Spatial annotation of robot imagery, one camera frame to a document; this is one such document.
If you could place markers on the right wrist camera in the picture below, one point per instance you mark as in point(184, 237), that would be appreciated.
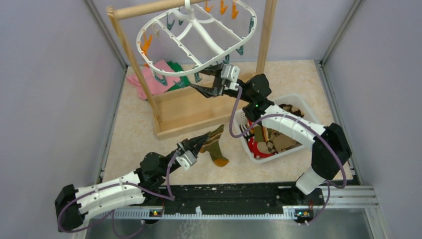
point(230, 72)

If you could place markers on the tan ribbed sock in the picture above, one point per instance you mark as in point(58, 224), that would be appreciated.
point(282, 142)

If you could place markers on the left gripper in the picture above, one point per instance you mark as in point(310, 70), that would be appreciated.
point(194, 145)

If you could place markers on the pink cloth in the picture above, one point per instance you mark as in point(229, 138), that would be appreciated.
point(154, 85)

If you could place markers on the white plastic laundry basket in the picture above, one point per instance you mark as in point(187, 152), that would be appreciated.
point(240, 124)

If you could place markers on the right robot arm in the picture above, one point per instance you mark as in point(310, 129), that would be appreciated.
point(328, 144)

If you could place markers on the olive striped sock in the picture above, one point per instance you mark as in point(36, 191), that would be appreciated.
point(214, 148)

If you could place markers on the white oval clip hanger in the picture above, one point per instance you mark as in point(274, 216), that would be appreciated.
point(196, 33)

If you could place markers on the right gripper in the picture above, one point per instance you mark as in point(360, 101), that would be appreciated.
point(210, 92)

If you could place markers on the argyle brown sock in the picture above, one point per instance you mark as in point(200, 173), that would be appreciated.
point(269, 148)

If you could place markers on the red white striped sock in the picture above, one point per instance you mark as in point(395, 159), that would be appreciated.
point(257, 139)

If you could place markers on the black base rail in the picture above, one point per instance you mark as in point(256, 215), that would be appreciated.
point(242, 199)

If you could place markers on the wooden hanger rack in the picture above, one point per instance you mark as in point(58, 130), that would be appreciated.
point(175, 112)

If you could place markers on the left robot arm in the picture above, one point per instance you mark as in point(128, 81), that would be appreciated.
point(144, 185)

